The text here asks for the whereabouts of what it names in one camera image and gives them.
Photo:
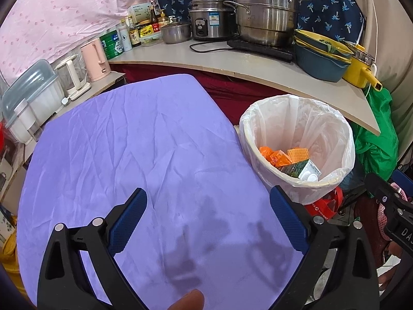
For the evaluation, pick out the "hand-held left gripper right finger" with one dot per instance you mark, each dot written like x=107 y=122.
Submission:
x=288 y=221

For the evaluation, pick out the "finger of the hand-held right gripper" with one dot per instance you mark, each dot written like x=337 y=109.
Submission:
x=387 y=197
x=403 y=180

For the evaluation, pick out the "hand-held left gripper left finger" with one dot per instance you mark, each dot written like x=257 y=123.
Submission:
x=127 y=221

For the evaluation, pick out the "green drink carton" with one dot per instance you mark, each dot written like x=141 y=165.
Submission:
x=296 y=168

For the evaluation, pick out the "yellow mesh cloth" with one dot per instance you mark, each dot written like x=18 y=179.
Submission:
x=298 y=153

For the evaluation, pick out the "bin with white liner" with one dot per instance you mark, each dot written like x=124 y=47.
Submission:
x=335 y=129

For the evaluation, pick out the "person's left hand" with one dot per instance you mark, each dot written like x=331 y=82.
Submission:
x=188 y=300

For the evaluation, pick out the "pink plastic basket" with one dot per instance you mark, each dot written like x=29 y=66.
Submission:
x=382 y=214

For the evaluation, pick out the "red shopping bag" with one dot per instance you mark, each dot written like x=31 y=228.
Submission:
x=322 y=206

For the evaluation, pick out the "green plastic bag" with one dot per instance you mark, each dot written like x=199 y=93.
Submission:
x=377 y=142

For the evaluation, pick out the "purple tablecloth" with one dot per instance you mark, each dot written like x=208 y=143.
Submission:
x=145 y=168

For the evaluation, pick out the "yellow bag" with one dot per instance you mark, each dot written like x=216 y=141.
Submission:
x=9 y=258

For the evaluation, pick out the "steel strainer basket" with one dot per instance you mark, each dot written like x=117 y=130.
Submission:
x=363 y=53

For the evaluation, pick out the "large blue basin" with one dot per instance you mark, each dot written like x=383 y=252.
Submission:
x=319 y=67

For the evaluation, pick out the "dark red cloth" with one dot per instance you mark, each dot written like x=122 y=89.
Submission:
x=226 y=87

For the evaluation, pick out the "white electric kettle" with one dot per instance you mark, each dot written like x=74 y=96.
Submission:
x=72 y=74

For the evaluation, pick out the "beige curtain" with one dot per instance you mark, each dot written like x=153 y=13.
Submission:
x=380 y=22

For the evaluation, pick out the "white dish box clear lid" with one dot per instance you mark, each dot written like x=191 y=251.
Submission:
x=35 y=87

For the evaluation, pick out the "pink electric kettle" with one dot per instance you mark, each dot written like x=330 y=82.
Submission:
x=93 y=59

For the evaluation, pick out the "black induction cooker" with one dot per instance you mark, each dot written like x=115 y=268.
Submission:
x=261 y=48

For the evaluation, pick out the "green can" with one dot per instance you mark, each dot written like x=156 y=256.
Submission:
x=111 y=45

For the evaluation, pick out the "clear food container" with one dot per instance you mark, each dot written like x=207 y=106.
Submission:
x=150 y=40

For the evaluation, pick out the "pale blue bottle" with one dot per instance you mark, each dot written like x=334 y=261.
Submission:
x=125 y=38

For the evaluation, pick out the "dark sauce bottle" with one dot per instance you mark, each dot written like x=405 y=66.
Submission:
x=135 y=35

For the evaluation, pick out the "blue patterned cloth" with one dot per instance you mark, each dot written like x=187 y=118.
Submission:
x=335 y=6

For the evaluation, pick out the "small steel pot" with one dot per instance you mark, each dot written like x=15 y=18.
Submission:
x=176 y=33

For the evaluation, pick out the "brown glass bottle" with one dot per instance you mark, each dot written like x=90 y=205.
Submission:
x=154 y=19

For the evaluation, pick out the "yellow capped bottle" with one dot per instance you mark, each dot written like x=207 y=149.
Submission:
x=163 y=20

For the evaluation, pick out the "large steel steamer pot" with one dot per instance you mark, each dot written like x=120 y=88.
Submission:
x=267 y=16

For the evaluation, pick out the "steel rice cooker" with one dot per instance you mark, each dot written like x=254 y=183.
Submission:
x=209 y=19

